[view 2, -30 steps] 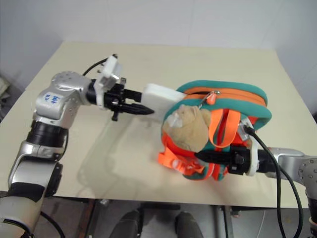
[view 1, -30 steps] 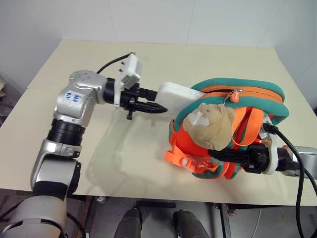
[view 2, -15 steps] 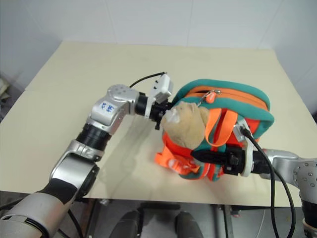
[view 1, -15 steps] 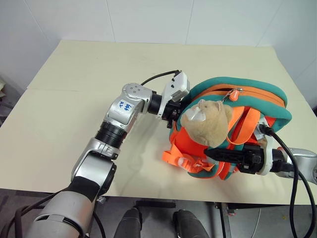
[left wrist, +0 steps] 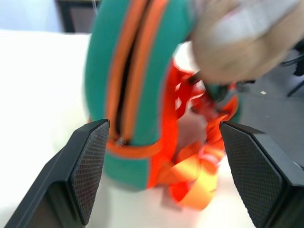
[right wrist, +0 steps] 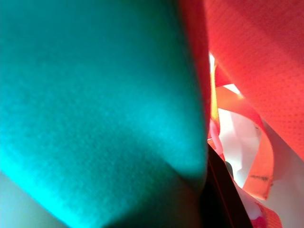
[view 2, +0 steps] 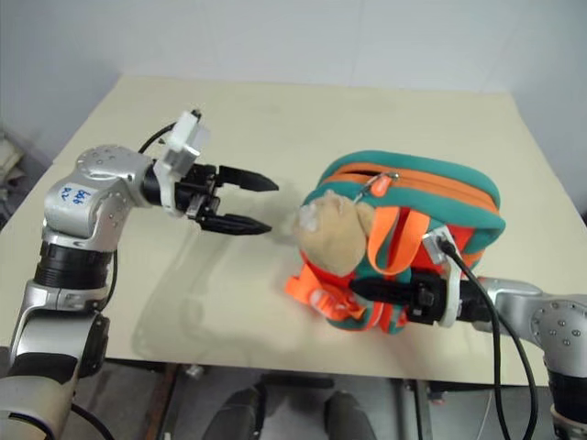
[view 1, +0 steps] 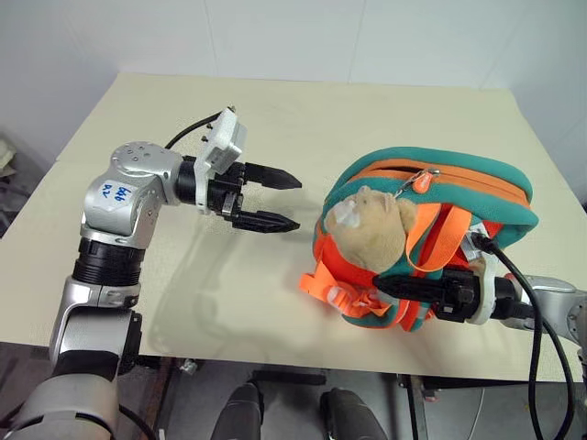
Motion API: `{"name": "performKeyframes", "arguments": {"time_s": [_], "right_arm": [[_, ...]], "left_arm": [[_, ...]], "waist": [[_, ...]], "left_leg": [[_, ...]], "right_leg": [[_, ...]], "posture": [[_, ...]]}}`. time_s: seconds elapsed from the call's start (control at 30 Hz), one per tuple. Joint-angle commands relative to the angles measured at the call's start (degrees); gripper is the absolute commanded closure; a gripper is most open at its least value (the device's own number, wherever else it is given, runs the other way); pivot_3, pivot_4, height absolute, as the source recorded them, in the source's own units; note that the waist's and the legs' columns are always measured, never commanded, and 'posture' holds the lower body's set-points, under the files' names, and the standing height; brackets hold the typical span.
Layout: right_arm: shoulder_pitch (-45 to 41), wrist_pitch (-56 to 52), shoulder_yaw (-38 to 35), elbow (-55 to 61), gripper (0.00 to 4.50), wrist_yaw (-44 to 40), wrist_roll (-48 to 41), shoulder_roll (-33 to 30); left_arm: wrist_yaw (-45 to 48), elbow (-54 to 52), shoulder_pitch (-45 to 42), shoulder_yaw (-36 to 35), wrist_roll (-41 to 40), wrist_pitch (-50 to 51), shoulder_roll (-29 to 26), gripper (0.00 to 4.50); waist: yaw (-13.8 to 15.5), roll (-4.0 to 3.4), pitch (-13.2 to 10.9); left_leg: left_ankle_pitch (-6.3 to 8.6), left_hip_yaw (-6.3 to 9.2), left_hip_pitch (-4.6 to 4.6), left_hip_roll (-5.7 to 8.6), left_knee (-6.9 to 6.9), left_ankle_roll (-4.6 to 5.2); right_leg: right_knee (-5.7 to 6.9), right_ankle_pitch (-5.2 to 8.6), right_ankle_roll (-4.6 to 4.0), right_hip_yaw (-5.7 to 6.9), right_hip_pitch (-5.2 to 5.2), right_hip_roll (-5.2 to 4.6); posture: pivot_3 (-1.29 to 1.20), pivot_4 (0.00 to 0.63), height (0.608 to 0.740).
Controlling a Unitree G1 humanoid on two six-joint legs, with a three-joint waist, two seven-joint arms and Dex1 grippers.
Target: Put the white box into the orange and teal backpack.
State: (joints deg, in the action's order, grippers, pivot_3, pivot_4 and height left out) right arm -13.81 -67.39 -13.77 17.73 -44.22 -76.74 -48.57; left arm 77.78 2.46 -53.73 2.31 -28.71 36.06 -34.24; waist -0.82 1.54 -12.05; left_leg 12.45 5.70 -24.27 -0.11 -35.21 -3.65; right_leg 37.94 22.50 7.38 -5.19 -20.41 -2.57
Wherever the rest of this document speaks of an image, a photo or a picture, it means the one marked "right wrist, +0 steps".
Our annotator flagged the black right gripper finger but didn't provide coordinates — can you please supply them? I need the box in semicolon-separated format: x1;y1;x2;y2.
200;145;253;228

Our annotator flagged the orange and teal backpack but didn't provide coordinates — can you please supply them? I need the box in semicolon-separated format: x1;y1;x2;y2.
0;0;304;228

